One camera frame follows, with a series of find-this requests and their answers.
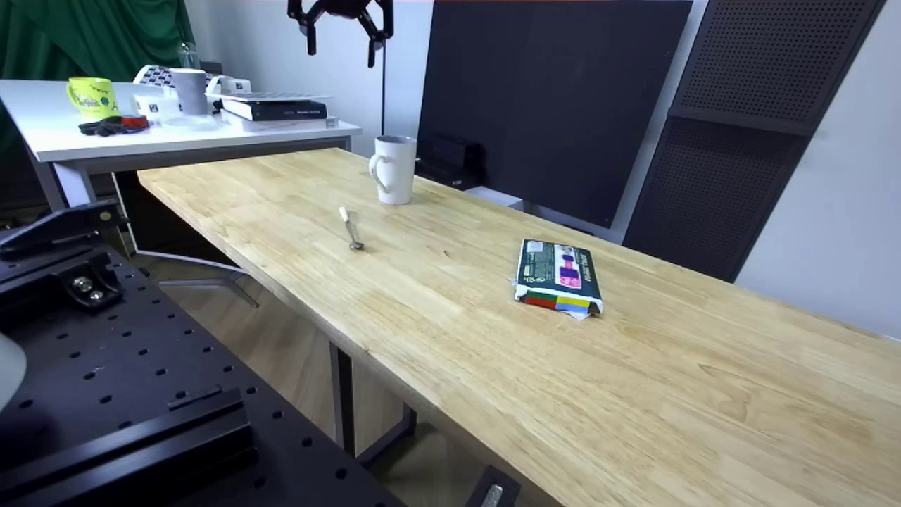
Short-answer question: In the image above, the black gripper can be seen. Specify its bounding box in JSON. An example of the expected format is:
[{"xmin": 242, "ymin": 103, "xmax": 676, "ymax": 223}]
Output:
[{"xmin": 287, "ymin": 0, "xmax": 394, "ymax": 69}]

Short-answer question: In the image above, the white handled metal spoon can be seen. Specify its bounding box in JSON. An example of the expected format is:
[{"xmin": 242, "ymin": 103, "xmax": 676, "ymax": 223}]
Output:
[{"xmin": 337, "ymin": 206, "xmax": 366, "ymax": 252}]

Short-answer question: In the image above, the white cup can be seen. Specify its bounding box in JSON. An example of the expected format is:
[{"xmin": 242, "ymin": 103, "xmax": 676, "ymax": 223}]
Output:
[{"xmin": 366, "ymin": 131, "xmax": 415, "ymax": 209}]

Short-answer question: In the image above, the yellow cup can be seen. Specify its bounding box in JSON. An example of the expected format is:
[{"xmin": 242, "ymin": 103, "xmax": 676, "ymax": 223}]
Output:
[{"xmin": 64, "ymin": 75, "xmax": 120, "ymax": 124}]

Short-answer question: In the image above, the checkerboard covered black book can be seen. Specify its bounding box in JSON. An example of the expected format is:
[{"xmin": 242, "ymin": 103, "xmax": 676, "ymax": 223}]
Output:
[{"xmin": 220, "ymin": 96, "xmax": 332, "ymax": 126}]

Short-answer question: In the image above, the grey mug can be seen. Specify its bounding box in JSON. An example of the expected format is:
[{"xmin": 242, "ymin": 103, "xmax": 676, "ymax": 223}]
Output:
[{"xmin": 166, "ymin": 65, "xmax": 214, "ymax": 119}]

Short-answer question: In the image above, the white checkered small object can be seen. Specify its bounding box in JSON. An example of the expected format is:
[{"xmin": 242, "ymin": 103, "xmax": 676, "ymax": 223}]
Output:
[{"xmin": 128, "ymin": 62, "xmax": 182, "ymax": 121}]

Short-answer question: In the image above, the large black panel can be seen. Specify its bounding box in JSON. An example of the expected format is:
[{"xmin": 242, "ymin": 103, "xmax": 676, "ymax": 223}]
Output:
[{"xmin": 414, "ymin": 0, "xmax": 696, "ymax": 233}]

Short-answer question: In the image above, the black and red tool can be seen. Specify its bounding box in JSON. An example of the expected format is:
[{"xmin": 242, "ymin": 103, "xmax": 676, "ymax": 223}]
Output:
[{"xmin": 76, "ymin": 113, "xmax": 151, "ymax": 141}]

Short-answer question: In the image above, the green curtain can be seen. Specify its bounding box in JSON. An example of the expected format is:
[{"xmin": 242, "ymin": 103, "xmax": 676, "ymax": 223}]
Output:
[{"xmin": 0, "ymin": 0, "xmax": 197, "ymax": 85}]

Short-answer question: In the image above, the white side table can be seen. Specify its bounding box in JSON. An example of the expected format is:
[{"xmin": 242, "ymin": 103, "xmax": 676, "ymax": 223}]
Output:
[{"xmin": 0, "ymin": 75, "xmax": 362, "ymax": 213}]

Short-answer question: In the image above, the colourful flat box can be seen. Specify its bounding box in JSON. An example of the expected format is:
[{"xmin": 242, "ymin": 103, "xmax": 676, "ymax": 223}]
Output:
[{"xmin": 511, "ymin": 235, "xmax": 606, "ymax": 323}]

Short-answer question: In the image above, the dark perforated panel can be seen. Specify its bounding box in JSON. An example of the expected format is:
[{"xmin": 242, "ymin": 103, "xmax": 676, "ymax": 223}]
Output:
[{"xmin": 621, "ymin": 0, "xmax": 890, "ymax": 285}]

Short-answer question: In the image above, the black clamp mount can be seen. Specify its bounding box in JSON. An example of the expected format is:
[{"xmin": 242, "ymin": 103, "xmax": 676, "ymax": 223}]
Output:
[{"xmin": 0, "ymin": 196, "xmax": 127, "ymax": 264}]

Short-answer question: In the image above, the black table leg frame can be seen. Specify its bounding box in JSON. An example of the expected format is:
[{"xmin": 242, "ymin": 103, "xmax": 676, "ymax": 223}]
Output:
[{"xmin": 328, "ymin": 342, "xmax": 418, "ymax": 468}]

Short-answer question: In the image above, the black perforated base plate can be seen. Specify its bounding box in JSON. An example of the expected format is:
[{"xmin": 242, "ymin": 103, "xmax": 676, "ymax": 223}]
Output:
[{"xmin": 0, "ymin": 245, "xmax": 407, "ymax": 507}]

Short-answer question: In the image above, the black metal bracket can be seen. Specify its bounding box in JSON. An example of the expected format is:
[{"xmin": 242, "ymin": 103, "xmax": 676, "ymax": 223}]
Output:
[{"xmin": 465, "ymin": 465, "xmax": 524, "ymax": 507}]

